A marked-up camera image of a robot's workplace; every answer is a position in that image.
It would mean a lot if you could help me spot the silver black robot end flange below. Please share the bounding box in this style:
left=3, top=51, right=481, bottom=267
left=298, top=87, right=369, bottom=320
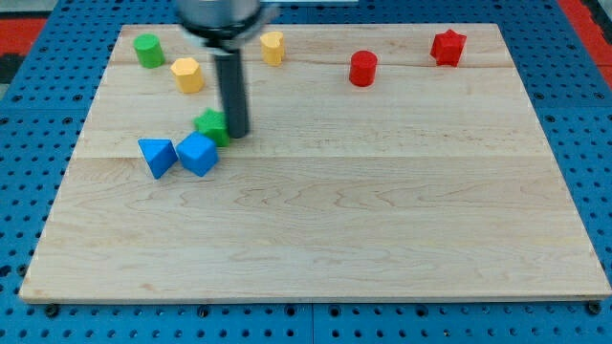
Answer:
left=174, top=0, right=279, bottom=50

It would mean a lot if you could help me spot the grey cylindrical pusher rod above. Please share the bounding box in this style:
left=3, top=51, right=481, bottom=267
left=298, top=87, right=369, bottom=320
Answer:
left=214, top=50, right=250, bottom=139

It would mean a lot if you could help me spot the wooden board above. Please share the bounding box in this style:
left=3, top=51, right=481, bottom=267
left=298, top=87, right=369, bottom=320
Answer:
left=20, top=24, right=611, bottom=304

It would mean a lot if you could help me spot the yellow hexagon block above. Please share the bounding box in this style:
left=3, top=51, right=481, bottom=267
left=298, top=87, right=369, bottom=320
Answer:
left=170, top=57, right=205, bottom=94

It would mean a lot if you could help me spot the yellow heart block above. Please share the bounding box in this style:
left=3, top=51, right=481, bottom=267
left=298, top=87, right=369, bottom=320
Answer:
left=259, top=31, right=285, bottom=67

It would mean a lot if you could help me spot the green star block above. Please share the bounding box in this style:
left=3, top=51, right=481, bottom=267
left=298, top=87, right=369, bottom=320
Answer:
left=193, top=108, right=230, bottom=147

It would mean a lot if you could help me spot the green cylinder block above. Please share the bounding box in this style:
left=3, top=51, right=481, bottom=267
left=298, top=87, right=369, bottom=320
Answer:
left=133, top=33, right=165, bottom=69

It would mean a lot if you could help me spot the blue cube block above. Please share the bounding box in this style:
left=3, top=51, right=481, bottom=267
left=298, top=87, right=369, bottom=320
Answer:
left=176, top=132, right=219, bottom=177

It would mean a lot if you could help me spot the blue triangle block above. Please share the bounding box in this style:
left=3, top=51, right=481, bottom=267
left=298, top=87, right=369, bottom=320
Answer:
left=138, top=139, right=178, bottom=180

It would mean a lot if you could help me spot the red cylinder block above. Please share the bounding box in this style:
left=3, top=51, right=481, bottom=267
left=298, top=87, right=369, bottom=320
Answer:
left=349, top=51, right=378, bottom=87

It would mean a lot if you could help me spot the red star block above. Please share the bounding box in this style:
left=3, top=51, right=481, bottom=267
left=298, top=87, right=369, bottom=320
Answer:
left=429, top=29, right=467, bottom=67

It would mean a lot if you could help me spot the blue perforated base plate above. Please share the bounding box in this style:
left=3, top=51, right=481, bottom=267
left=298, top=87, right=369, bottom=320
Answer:
left=1, top=0, right=611, bottom=343

